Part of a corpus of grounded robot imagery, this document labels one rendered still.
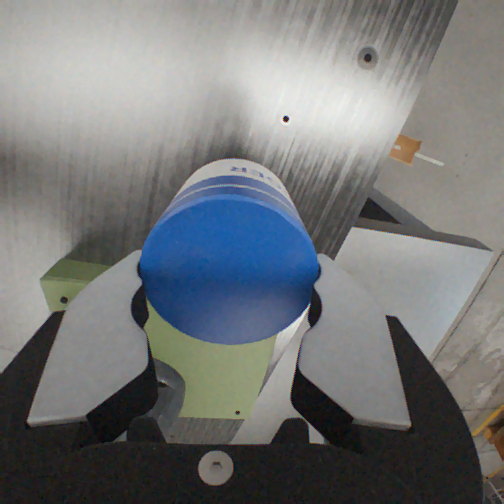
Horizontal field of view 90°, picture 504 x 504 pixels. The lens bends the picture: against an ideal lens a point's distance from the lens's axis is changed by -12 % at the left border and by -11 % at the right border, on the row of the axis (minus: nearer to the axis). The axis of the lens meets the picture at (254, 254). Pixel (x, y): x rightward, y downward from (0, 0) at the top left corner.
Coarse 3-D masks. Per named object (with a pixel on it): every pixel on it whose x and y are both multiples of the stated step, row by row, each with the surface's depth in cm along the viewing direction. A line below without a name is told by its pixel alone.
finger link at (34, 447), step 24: (48, 336) 7; (24, 360) 6; (0, 384) 6; (24, 384) 6; (0, 408) 5; (24, 408) 5; (0, 432) 5; (24, 432) 5; (48, 432) 5; (72, 432) 5; (0, 456) 4; (24, 456) 4; (48, 456) 5; (0, 480) 4
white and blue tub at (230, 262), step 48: (192, 192) 10; (240, 192) 10; (192, 240) 10; (240, 240) 10; (288, 240) 10; (144, 288) 11; (192, 288) 11; (240, 288) 11; (288, 288) 11; (192, 336) 12; (240, 336) 12
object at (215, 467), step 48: (144, 432) 5; (288, 432) 5; (48, 480) 4; (96, 480) 4; (144, 480) 4; (192, 480) 4; (240, 480) 4; (288, 480) 4; (336, 480) 4; (384, 480) 4
